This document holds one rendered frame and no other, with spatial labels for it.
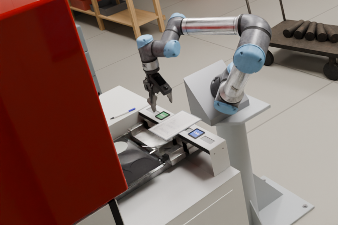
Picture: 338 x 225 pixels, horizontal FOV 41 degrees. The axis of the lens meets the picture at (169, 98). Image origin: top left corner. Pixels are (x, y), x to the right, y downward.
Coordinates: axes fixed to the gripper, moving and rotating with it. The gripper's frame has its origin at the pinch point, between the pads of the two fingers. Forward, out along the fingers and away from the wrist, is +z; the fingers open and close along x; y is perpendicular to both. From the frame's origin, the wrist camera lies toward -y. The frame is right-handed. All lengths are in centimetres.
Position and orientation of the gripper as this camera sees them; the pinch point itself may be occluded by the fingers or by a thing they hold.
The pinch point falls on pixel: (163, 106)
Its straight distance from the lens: 211.8
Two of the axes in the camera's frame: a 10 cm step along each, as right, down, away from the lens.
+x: -7.8, 4.3, -4.5
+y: -5.8, -2.7, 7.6
